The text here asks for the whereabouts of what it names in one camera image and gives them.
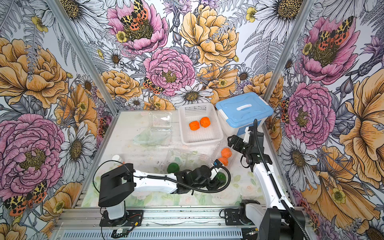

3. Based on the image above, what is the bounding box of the green fruit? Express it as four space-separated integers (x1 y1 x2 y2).
215 172 227 184
167 163 180 174

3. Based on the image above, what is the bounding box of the clear clamshell container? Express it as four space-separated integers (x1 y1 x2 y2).
211 142 236 168
133 111 173 147

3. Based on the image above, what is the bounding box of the orange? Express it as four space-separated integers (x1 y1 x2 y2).
218 157 229 166
221 148 233 159
200 117 211 128
189 121 200 131

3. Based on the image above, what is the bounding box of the white perforated plastic basket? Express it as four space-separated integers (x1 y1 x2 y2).
178 103 224 146

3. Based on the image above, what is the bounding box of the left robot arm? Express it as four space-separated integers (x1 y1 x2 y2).
99 164 227 221

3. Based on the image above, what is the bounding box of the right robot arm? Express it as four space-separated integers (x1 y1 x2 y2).
227 131 310 240

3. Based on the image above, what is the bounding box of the blue lid storage box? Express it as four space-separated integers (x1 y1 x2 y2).
215 92 274 137

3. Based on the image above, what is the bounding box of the white pill bottle orange label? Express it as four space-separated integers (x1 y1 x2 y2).
112 155 125 165

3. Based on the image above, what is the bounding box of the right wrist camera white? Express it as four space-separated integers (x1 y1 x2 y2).
243 127 253 143

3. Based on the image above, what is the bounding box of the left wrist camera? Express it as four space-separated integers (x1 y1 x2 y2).
210 159 223 180

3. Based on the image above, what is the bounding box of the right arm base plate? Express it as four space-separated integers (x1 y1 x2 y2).
224 208 268 226

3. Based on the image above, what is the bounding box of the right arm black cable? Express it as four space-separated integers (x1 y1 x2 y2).
253 118 311 240

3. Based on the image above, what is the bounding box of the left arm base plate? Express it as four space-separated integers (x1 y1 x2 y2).
99 210 144 227

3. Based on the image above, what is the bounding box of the aluminium front rail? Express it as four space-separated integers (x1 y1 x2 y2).
51 206 258 240

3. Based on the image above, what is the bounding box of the right aluminium corner post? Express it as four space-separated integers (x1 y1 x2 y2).
263 0 316 103

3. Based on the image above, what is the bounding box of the aluminium corner post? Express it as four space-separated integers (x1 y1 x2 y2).
263 0 316 103
47 1 120 116

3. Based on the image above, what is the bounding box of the left aluminium corner post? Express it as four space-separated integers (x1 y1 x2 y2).
47 1 120 116

